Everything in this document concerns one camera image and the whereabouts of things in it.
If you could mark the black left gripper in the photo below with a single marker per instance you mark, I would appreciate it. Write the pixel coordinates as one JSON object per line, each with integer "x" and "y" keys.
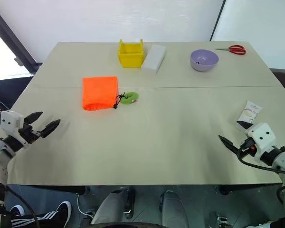
{"x": 26, "y": 133}

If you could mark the black white-striped sneaker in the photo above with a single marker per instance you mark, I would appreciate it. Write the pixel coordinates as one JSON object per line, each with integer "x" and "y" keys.
{"x": 17, "y": 210}
{"x": 61, "y": 211}

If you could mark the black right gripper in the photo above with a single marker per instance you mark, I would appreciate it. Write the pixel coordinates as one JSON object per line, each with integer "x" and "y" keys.
{"x": 245, "y": 145}

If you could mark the thin black wall strip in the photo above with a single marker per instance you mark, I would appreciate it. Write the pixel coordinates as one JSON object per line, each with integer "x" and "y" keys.
{"x": 218, "y": 20}

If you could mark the grey right robot leg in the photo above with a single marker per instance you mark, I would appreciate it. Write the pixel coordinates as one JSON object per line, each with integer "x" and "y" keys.
{"x": 173, "y": 206}

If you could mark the grey robot leg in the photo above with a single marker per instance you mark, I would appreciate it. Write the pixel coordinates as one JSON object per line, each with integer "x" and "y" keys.
{"x": 173, "y": 206}
{"x": 111, "y": 204}

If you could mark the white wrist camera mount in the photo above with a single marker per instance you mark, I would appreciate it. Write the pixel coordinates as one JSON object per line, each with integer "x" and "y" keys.
{"x": 10, "y": 121}
{"x": 263, "y": 135}

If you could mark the purple bowl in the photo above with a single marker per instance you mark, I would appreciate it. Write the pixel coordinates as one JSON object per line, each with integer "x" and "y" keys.
{"x": 205, "y": 58}

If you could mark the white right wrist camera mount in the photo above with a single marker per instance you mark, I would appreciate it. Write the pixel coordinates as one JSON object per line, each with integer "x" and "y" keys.
{"x": 263, "y": 135}

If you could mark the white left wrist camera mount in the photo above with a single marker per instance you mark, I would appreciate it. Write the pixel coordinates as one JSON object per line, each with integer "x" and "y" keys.
{"x": 10, "y": 121}

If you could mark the yellow plastic bin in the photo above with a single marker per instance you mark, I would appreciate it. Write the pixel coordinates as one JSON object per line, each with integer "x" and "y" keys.
{"x": 130, "y": 60}

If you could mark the black slanted frame post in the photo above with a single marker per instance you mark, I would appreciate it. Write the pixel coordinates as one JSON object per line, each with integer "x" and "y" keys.
{"x": 14, "y": 40}

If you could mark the white cream tube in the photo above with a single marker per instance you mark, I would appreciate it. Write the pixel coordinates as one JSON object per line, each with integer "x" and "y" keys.
{"x": 248, "y": 114}

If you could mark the grey left robot leg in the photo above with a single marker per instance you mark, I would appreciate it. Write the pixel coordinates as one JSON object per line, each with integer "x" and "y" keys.
{"x": 111, "y": 204}

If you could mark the white rectangular box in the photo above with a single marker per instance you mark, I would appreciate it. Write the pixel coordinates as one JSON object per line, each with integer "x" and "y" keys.
{"x": 154, "y": 57}

